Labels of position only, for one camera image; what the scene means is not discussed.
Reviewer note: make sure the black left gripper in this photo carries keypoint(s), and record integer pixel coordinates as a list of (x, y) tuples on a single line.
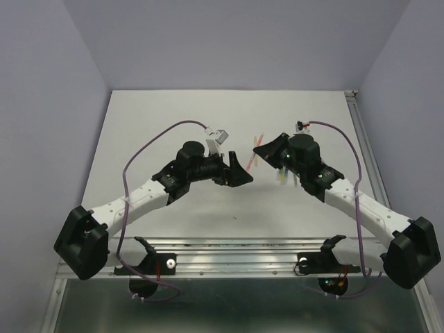
[(236, 175)]

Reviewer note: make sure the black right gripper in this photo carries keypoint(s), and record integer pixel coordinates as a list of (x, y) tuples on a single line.
[(269, 150)]

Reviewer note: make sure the red pen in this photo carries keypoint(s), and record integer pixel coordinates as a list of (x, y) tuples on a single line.
[(253, 161)]

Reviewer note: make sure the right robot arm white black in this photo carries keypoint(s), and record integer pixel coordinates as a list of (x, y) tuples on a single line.
[(408, 248)]

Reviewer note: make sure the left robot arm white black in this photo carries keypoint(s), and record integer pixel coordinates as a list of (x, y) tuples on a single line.
[(83, 242)]

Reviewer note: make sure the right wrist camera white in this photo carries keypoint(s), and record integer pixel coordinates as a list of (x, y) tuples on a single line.
[(302, 128)]

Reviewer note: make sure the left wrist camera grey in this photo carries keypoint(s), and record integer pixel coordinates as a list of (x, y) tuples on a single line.
[(214, 139)]

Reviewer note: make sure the aluminium front rail frame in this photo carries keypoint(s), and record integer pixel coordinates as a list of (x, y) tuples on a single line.
[(232, 285)]

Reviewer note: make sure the aluminium right side rail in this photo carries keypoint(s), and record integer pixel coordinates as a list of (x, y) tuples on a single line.
[(364, 138)]

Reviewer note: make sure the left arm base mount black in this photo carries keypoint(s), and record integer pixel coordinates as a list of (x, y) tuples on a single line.
[(148, 267)]

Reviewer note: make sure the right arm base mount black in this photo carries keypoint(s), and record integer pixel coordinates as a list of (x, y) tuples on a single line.
[(324, 262)]

